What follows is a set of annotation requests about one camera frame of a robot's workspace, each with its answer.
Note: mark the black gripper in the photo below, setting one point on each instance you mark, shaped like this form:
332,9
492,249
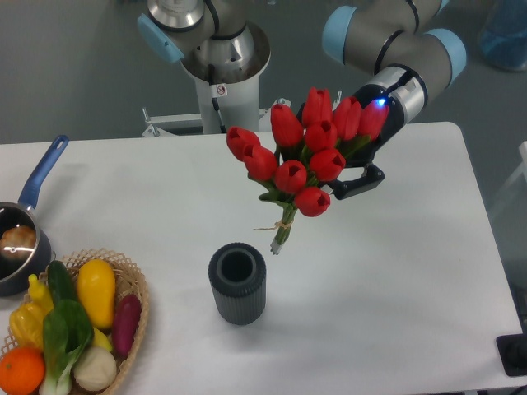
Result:
358,126

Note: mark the red tulip bouquet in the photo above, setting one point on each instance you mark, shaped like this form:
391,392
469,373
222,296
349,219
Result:
292,184

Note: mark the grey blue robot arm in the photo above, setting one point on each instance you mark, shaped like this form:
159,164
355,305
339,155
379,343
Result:
225,54

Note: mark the dark grey ribbed vase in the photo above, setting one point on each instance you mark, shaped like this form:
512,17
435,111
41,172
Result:
237,274

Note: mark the blue object top right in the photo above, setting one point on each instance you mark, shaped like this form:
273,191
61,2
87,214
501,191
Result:
502,40

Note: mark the black device at table edge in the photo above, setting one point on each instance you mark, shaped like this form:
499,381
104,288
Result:
512,351

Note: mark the woven wicker basket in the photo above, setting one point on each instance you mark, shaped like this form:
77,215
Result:
129,280

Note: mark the purple eggplant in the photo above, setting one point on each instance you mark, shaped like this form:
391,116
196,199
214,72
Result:
126,320

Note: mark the yellow squash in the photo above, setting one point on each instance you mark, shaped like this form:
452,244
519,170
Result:
96,290

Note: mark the green cucumber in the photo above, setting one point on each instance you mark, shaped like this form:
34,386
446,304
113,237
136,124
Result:
60,283

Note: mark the white garlic bulb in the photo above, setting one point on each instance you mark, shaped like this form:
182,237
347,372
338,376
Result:
95,370

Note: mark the green bok choy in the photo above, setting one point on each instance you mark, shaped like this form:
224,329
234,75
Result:
67,332

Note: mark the bread roll in pan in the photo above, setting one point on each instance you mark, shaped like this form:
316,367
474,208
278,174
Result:
18,243

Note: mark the yellow bell pepper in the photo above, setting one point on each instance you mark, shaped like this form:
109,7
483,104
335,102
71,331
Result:
27,323

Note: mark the orange fruit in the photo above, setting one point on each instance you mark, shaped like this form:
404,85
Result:
22,370

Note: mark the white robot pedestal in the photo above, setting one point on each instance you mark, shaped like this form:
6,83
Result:
221,106

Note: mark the blue handled saucepan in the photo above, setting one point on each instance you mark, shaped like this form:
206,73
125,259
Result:
14,274

